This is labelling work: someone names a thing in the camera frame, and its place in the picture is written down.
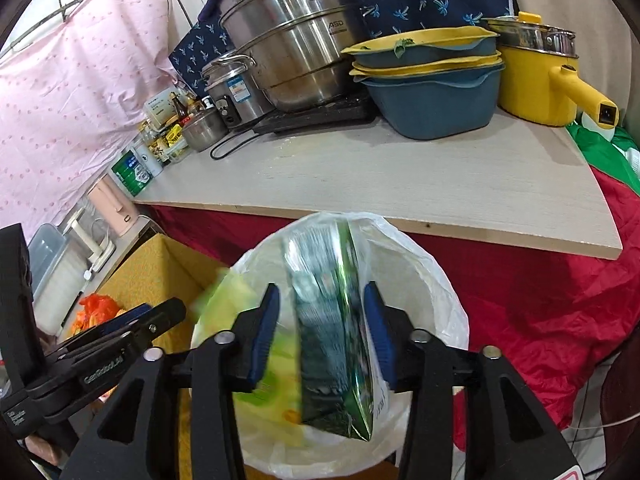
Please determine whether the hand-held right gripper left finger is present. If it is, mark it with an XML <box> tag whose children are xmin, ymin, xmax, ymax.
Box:
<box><xmin>59</xmin><ymin>282</ymin><xmax>282</xmax><ymax>480</ymax></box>

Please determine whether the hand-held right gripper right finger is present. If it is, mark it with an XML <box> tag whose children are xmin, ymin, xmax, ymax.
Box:
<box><xmin>362</xmin><ymin>280</ymin><xmax>581</xmax><ymax>480</ymax></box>

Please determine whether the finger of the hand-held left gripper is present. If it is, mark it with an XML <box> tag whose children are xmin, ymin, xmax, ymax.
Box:
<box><xmin>75</xmin><ymin>297</ymin><xmax>187</xmax><ymax>376</ymax></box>
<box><xmin>60</xmin><ymin>304</ymin><xmax>153</xmax><ymax>356</ymax></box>

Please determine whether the orange plastic bag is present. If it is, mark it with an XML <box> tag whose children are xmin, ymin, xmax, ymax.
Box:
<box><xmin>72</xmin><ymin>294</ymin><xmax>123</xmax><ymax>341</ymax></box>

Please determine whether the green foil snack packet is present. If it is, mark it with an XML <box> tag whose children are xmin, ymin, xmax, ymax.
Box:
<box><xmin>282</xmin><ymin>220</ymin><xmax>378</xmax><ymax>442</ymax></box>

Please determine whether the waste bin with white liner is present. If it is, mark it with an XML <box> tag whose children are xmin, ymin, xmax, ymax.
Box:
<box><xmin>192</xmin><ymin>211</ymin><xmax>471</xmax><ymax>480</ymax></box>

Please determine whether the pale green wrapper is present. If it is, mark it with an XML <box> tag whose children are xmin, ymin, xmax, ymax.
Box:
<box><xmin>195</xmin><ymin>270</ymin><xmax>301</xmax><ymax>453</ymax></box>

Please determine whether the clear plastic storage box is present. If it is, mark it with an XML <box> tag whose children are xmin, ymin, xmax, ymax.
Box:
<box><xmin>27</xmin><ymin>223</ymin><xmax>81</xmax><ymax>321</ymax></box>

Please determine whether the yellow patterned box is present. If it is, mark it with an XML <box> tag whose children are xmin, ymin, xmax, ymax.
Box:
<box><xmin>95</xmin><ymin>232</ymin><xmax>236</xmax><ymax>361</ymax></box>

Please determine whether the cream folding stand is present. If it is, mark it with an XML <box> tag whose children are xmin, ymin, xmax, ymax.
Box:
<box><xmin>60</xmin><ymin>210</ymin><xmax>115</xmax><ymax>271</ymax></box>

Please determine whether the pink kettle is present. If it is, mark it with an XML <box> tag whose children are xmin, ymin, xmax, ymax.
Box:
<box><xmin>87</xmin><ymin>180</ymin><xmax>137</xmax><ymax>237</ymax></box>

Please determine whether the green label can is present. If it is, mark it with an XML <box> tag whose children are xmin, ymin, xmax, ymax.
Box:
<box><xmin>111</xmin><ymin>151</ymin><xmax>152</xmax><ymax>197</ymax></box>

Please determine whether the red cloth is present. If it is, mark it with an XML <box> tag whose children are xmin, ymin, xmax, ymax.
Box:
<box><xmin>145</xmin><ymin>167</ymin><xmax>640</xmax><ymax>431</ymax></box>

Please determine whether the white tin can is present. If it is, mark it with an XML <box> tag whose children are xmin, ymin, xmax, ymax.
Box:
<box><xmin>132</xmin><ymin>139</ymin><xmax>165</xmax><ymax>178</ymax></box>

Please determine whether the yellow label jar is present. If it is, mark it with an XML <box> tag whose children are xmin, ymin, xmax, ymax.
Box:
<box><xmin>164</xmin><ymin>127</ymin><xmax>190</xmax><ymax>161</ymax></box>

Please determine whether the small steel bowl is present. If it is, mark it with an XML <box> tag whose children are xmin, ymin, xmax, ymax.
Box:
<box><xmin>181</xmin><ymin>109</ymin><xmax>228</xmax><ymax>152</ymax></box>

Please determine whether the white labelled jar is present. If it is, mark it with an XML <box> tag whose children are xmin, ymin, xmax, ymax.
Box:
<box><xmin>144</xmin><ymin>99</ymin><xmax>173</xmax><ymax>128</ymax></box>

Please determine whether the black induction cooktop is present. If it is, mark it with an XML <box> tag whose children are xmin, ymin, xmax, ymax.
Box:
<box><xmin>252</xmin><ymin>92</ymin><xmax>378</xmax><ymax>136</ymax></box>

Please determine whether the blue yellow plastic basin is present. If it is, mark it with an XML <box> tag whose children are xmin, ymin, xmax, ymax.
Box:
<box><xmin>341</xmin><ymin>26</ymin><xmax>501</xmax><ymax>68</ymax></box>
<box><xmin>357</xmin><ymin>65</ymin><xmax>506</xmax><ymax>140</ymax></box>
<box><xmin>348</xmin><ymin>50</ymin><xmax>506</xmax><ymax>81</ymax></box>

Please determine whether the pink dotted curtain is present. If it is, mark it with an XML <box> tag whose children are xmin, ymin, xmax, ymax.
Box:
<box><xmin>0</xmin><ymin>0</ymin><xmax>193</xmax><ymax>256</ymax></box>

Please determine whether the small steel rice cooker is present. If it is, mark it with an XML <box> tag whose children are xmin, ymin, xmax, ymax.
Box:
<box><xmin>201</xmin><ymin>51</ymin><xmax>276</xmax><ymax>128</ymax></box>

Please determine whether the large steel steamer pot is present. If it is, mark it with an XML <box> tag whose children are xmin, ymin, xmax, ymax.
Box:
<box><xmin>218</xmin><ymin>0</ymin><xmax>368</xmax><ymax>113</ymax></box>

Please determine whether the yellow electric pot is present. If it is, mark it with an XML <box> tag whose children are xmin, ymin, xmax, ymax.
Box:
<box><xmin>482</xmin><ymin>11</ymin><xmax>621</xmax><ymax>128</ymax></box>

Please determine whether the green plastic bag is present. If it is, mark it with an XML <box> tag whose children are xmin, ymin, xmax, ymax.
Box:
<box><xmin>565</xmin><ymin>122</ymin><xmax>640</xmax><ymax>196</ymax></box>

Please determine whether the white plastic bottle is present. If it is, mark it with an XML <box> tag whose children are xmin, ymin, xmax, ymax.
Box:
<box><xmin>621</xmin><ymin>146</ymin><xmax>640</xmax><ymax>181</ymax></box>

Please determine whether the black power cable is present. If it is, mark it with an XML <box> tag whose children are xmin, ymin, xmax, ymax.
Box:
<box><xmin>210</xmin><ymin>127</ymin><xmax>261</xmax><ymax>161</ymax></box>

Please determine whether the white cable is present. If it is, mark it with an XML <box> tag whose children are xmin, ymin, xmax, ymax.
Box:
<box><xmin>570</xmin><ymin>412</ymin><xmax>640</xmax><ymax>432</ymax></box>

